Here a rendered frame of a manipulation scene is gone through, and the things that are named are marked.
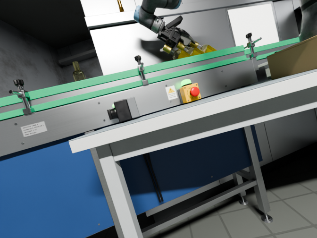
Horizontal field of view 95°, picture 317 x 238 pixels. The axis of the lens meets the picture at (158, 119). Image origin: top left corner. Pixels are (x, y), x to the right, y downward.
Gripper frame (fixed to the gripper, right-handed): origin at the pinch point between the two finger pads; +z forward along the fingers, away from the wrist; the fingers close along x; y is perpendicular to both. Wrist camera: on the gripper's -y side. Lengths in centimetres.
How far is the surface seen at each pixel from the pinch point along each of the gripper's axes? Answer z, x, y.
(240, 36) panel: 33.7, -12.0, -32.9
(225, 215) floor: 65, 0, 87
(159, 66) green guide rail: -12.5, 14.0, 28.2
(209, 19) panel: 6.9, -11.8, -29.9
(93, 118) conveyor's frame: -28, 16, 61
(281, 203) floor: 90, 10, 65
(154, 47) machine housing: -19.0, -14.7, 6.6
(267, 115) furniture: 17, 48, 40
